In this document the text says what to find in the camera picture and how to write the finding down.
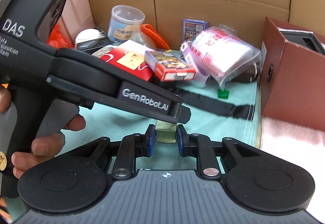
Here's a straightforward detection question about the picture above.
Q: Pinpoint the maroon storage box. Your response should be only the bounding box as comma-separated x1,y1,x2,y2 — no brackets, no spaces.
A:
260,17,324,130

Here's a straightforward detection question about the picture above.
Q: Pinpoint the white plastic bowl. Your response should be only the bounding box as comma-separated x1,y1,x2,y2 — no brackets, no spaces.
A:
74,29,101,48

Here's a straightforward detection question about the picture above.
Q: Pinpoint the blue playing card box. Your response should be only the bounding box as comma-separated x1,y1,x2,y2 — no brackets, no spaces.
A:
182,19,209,41

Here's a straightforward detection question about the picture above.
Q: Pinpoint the red plastic bag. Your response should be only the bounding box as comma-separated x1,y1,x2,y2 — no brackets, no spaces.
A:
47,25,74,49

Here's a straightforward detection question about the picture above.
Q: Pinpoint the person's left hand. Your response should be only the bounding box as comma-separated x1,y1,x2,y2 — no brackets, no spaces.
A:
0,85,87,180

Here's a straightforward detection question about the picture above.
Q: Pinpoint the teal table cloth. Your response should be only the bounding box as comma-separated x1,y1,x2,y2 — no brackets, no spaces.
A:
4,48,262,219

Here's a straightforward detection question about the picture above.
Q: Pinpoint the red gift box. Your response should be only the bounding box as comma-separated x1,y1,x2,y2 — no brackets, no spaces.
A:
278,27,324,55

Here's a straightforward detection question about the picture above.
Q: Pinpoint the small green block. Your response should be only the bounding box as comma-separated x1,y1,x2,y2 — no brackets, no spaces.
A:
217,89,230,99

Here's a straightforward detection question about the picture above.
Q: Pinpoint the pink paper shopping bag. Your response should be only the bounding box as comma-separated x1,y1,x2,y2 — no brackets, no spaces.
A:
61,0,95,41

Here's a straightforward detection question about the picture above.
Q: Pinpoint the black charger box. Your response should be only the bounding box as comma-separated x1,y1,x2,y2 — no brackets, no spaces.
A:
76,34,112,54

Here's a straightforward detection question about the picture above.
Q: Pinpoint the pink tissue pack bag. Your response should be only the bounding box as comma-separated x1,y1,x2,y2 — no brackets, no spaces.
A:
191,26,262,89

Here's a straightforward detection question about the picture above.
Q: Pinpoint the clear round swab container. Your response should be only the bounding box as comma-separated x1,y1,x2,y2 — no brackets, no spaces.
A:
107,5,145,43

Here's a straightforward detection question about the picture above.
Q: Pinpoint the red firecracker card box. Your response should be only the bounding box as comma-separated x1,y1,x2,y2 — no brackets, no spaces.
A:
144,51,197,82

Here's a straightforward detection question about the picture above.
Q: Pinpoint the orange plastic handle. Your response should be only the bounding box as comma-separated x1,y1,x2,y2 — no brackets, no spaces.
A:
141,24,170,50

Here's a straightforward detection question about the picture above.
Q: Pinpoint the tall green small box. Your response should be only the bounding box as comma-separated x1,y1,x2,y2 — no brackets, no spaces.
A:
155,120,177,144

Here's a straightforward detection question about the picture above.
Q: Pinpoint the red box lid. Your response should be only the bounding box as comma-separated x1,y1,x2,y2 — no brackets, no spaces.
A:
99,40,153,81

